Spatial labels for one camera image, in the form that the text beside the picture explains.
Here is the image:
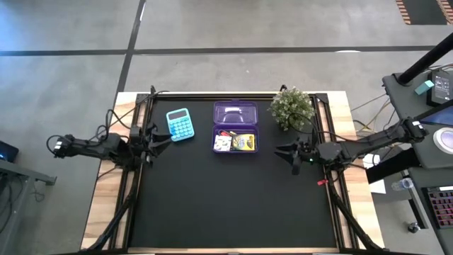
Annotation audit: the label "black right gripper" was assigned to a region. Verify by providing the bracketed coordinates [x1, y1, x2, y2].
[274, 140, 321, 176]

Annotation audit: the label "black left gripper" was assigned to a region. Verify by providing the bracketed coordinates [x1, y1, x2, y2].
[127, 123, 173, 167]

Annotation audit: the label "yellow crayon box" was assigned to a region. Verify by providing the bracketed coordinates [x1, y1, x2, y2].
[231, 133, 256, 152]

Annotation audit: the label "green potted plant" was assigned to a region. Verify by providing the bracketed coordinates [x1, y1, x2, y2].
[268, 86, 316, 132]

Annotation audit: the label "purple plastic pencil case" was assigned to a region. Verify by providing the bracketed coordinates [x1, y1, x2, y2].
[212, 101, 260, 154]

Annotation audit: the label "white paper sheet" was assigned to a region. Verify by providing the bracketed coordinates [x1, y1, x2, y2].
[362, 154, 387, 195]

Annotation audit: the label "clear water bottle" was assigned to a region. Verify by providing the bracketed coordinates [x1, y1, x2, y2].
[391, 177, 414, 192]

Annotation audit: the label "grey side desk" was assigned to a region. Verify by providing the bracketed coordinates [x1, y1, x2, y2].
[381, 69, 453, 255]

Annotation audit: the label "grey metal desk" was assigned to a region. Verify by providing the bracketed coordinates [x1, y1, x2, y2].
[0, 158, 58, 255]

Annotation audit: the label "small teal box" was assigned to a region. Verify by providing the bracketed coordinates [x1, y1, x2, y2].
[414, 80, 435, 96]

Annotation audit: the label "dark tablet device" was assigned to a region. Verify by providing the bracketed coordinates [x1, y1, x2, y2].
[0, 140, 20, 164]

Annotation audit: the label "blue lit laptop screen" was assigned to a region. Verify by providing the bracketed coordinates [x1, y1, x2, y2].
[419, 105, 453, 128]

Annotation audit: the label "round white device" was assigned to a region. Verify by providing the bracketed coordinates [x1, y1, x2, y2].
[432, 127, 453, 155]

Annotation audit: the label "black keyboard pink keys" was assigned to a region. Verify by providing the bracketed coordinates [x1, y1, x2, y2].
[425, 185, 453, 230]

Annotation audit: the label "black power adapter box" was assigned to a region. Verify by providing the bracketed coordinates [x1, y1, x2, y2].
[426, 69, 452, 108]

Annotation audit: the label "black metal pole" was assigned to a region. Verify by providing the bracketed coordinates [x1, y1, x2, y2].
[398, 33, 453, 86]

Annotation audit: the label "orange striped floor mat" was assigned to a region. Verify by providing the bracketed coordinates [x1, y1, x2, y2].
[395, 0, 453, 26]

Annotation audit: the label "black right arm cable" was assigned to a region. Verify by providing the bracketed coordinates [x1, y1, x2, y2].
[287, 112, 357, 142]

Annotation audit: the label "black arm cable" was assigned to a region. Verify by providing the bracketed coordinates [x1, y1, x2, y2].
[287, 112, 357, 142]
[94, 84, 171, 142]

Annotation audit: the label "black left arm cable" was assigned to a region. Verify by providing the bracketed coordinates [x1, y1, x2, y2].
[94, 84, 171, 142]

